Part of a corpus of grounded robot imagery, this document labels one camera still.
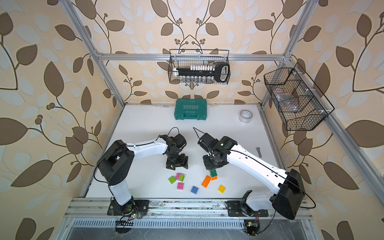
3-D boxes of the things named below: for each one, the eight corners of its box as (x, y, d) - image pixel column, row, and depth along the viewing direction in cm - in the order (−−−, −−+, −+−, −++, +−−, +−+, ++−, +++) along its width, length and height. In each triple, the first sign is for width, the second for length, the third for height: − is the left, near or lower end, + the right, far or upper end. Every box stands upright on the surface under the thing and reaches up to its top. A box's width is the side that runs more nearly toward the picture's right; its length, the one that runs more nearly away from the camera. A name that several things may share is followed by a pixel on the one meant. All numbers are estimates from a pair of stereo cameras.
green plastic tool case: (174, 120, 112) (173, 116, 109) (176, 102, 125) (175, 98, 121) (207, 120, 112) (207, 116, 109) (206, 102, 125) (206, 98, 121)
